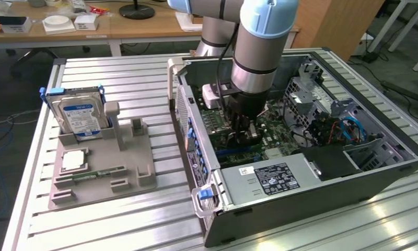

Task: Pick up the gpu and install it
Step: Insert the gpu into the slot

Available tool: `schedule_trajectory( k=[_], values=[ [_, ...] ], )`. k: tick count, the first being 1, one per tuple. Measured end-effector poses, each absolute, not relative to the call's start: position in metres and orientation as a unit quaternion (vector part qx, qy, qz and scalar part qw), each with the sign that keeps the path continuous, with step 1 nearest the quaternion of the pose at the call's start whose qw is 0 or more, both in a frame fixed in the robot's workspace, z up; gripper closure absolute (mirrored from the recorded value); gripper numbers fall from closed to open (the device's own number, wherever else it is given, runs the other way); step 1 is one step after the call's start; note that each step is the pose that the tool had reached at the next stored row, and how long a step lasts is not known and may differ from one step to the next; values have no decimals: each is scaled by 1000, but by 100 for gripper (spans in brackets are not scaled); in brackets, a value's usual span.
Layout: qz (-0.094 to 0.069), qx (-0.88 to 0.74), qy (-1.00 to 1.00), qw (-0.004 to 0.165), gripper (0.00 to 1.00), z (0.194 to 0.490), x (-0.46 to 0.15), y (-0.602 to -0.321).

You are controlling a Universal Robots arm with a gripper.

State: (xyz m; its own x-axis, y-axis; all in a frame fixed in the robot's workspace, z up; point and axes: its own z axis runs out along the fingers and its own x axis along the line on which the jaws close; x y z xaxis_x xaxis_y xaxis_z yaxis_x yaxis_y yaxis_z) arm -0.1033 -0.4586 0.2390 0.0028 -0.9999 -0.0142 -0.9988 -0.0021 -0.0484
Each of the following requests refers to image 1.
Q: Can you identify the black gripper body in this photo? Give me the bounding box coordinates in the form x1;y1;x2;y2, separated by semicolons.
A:
226;90;267;123

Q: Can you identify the green motherboard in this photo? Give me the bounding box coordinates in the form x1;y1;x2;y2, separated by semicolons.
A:
194;91;302;168

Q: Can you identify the long blue expansion slot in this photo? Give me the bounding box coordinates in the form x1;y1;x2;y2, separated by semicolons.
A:
214;147;251;157

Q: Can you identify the silver chipset heatsink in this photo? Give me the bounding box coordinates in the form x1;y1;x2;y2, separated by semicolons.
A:
263;148;283;159

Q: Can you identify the perforated metal drive cage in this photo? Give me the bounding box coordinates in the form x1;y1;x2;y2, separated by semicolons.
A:
284;75;336;126

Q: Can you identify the grey power supply unit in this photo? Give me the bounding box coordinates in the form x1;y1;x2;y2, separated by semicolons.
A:
216;153;323;207

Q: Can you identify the black plastic shroud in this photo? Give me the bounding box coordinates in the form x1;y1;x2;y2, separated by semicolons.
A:
300;145;363;182

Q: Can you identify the open dark grey PC case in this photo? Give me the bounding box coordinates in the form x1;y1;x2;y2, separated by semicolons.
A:
167;51;418;248

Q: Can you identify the white paper stack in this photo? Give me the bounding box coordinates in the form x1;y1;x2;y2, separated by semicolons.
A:
174;12;203;32

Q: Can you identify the metal disk bay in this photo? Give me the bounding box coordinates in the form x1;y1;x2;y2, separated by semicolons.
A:
342;138;404;173

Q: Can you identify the wooden cabinet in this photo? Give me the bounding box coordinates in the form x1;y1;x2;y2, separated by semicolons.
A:
287;0;386;61

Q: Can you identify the grey parts rack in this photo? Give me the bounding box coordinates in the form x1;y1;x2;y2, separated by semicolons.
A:
47;101;158;211

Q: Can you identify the wooden desk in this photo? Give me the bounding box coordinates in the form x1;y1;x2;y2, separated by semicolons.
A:
0;0;300;57

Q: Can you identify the hard disk in blue caddy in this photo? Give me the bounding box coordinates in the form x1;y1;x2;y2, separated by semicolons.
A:
38;85;107;143

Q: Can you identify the green RAM stick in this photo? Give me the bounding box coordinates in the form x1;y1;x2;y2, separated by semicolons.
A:
70;167;120;182

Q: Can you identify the black round lamp base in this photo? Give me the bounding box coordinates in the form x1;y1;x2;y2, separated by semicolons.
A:
118;0;156;20

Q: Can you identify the black floor stand base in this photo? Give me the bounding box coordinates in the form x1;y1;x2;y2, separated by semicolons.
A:
379;75;418;105

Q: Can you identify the silver CPU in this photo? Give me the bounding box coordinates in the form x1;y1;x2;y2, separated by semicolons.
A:
60;151;86;172

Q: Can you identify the small white box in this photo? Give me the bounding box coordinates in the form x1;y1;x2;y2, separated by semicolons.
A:
72;14;99;31

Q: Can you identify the white round holder square base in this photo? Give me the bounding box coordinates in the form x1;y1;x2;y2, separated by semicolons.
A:
40;15;76;35

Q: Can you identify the black office chair base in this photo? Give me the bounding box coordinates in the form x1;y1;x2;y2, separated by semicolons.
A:
6;47;59;78

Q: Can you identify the white box black lid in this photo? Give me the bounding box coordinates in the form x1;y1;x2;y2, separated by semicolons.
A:
0;16;32;34

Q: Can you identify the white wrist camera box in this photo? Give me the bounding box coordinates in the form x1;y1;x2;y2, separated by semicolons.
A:
200;83;230;108

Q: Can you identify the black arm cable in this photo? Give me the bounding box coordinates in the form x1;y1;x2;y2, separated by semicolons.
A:
215;22;240;110

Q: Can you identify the red wire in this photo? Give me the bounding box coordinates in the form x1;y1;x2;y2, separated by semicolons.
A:
326;121;336;144

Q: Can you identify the blue wire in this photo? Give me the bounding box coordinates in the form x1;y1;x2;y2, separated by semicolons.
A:
339;117;367;144

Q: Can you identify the grey case handle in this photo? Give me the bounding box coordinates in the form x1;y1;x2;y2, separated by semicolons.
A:
190;182;224;218

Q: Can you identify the white table frame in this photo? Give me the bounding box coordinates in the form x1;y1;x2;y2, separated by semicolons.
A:
364;0;418;71

